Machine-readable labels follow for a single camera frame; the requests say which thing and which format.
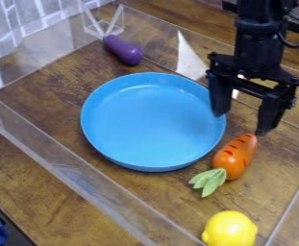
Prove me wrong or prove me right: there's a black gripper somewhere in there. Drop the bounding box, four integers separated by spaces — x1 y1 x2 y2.
206 52 299 135

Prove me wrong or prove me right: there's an orange toy carrot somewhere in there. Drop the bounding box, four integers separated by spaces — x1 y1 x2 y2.
188 134 257 198

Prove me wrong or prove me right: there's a clear acrylic enclosure wall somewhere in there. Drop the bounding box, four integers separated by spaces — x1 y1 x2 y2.
0 3 299 246

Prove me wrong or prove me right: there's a blue round plate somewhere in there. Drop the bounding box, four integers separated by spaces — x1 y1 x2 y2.
80 72 225 172

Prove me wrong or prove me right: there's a black bar top right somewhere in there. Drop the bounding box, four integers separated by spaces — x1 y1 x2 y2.
220 0 299 37

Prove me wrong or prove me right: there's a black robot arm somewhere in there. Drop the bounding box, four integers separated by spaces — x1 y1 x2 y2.
206 0 299 135

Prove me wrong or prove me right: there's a purple toy eggplant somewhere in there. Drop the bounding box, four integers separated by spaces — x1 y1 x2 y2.
102 35 142 65

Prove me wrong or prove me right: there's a yellow toy lemon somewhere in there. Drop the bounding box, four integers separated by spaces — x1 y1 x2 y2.
201 210 257 246

